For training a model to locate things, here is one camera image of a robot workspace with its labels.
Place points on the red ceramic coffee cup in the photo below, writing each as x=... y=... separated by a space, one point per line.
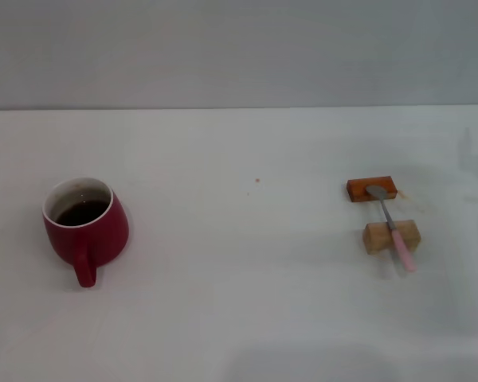
x=103 y=238

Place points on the light wooden arch block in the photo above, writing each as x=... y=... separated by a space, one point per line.
x=376 y=236

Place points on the dark orange wooden block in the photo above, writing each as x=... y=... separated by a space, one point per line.
x=356 y=189

